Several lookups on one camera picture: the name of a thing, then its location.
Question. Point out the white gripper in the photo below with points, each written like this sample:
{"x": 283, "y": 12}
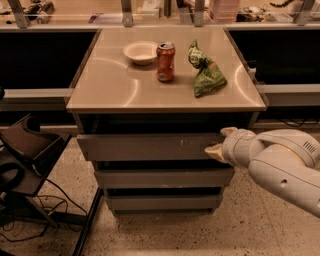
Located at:
{"x": 232, "y": 146}

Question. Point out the grey top drawer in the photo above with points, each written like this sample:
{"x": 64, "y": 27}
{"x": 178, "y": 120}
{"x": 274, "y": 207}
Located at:
{"x": 147, "y": 147}

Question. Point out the grey drawer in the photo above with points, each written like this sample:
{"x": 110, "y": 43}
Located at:
{"x": 147, "y": 147}
{"x": 170, "y": 178}
{"x": 147, "y": 203}

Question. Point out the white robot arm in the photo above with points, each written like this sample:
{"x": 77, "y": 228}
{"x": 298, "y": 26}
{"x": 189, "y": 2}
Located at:
{"x": 282, "y": 161}

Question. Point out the dark robot base tray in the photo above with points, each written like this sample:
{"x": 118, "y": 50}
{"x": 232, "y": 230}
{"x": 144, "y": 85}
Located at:
{"x": 29, "y": 155}

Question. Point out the grey middle drawer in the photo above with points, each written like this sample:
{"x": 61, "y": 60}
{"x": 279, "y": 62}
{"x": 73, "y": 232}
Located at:
{"x": 170, "y": 178}

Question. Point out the grey bottom drawer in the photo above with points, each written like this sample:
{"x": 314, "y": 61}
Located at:
{"x": 147, "y": 203}

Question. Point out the green chip bag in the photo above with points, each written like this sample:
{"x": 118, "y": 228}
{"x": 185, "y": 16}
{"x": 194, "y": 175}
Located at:
{"x": 209, "y": 76}

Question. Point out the orange soda can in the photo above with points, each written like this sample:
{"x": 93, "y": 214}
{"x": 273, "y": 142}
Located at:
{"x": 165, "y": 61}

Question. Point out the white paper bowl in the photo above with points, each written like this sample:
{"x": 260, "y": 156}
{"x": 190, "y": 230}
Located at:
{"x": 141, "y": 52}

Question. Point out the pink stacked bins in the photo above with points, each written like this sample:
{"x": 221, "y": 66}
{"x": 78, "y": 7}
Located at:
{"x": 223, "y": 11}

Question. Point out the black frame bar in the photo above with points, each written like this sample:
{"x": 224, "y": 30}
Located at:
{"x": 87, "y": 224}

